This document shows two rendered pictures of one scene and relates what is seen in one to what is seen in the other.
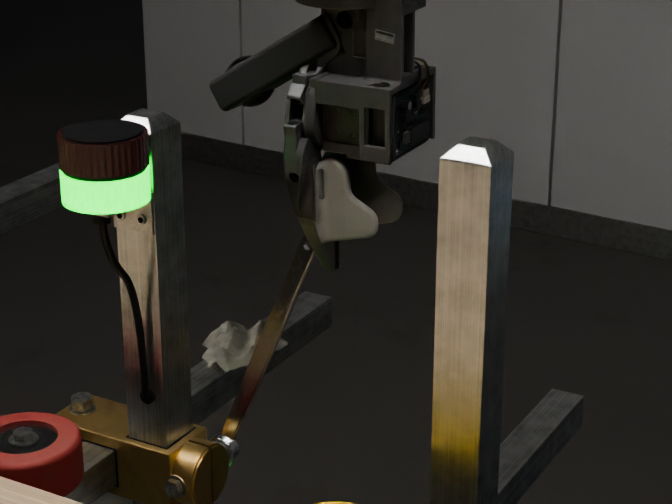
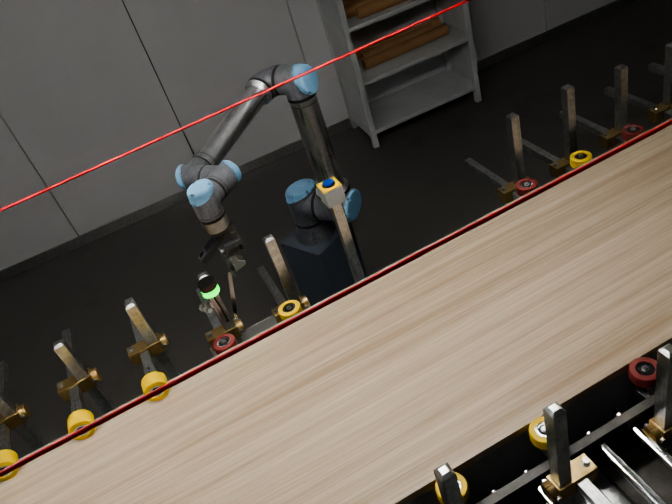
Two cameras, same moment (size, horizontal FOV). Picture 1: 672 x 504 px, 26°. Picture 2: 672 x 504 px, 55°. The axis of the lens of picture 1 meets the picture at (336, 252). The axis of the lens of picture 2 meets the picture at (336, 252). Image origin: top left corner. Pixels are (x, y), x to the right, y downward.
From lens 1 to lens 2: 1.53 m
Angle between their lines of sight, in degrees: 40
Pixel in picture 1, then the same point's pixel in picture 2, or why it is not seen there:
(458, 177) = (270, 244)
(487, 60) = (25, 207)
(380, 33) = (231, 231)
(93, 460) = not seen: hidden behind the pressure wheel
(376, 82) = (235, 239)
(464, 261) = (276, 255)
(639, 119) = (90, 192)
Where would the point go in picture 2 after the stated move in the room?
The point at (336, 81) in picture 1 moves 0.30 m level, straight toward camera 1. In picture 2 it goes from (229, 244) to (295, 263)
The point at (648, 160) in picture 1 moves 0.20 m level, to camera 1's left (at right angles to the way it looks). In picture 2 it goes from (101, 202) to (80, 219)
